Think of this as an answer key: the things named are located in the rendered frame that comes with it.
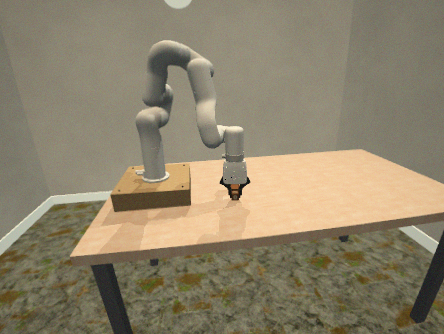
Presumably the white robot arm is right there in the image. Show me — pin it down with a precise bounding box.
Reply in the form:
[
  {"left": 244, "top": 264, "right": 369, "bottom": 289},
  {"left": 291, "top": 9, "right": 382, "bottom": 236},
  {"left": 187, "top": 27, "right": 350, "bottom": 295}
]
[{"left": 135, "top": 40, "right": 244, "bottom": 183}]

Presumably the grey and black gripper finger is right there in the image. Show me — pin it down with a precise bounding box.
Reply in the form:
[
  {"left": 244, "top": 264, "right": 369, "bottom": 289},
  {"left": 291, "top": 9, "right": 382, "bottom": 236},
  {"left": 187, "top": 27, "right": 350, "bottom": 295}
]
[
  {"left": 219, "top": 176, "right": 232, "bottom": 198},
  {"left": 239, "top": 176, "right": 251, "bottom": 198}
]

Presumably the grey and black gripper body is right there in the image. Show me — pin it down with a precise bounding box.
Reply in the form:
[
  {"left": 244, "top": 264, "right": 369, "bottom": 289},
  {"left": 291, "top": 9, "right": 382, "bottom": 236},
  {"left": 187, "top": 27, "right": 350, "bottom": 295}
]
[{"left": 223, "top": 159, "right": 247, "bottom": 184}]

